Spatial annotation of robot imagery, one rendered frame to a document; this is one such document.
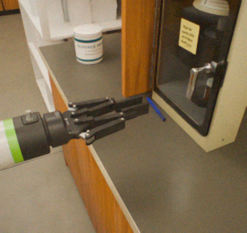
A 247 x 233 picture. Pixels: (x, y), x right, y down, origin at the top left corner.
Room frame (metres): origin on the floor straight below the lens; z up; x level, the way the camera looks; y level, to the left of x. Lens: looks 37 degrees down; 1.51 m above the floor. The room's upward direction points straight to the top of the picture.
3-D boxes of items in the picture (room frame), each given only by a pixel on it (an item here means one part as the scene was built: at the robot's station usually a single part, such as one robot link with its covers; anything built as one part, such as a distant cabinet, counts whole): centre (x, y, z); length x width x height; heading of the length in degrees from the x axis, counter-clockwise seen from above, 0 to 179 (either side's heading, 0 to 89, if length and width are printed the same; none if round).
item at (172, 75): (0.70, -0.17, 1.19); 0.30 x 0.01 x 0.40; 25
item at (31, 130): (0.41, 0.19, 1.15); 0.09 x 0.06 x 0.12; 26
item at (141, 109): (0.49, -0.03, 1.14); 0.07 x 0.01 x 0.03; 116
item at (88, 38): (1.19, 0.16, 1.02); 0.13 x 0.13 x 0.15
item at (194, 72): (0.59, -0.19, 1.17); 0.05 x 0.03 x 0.10; 115
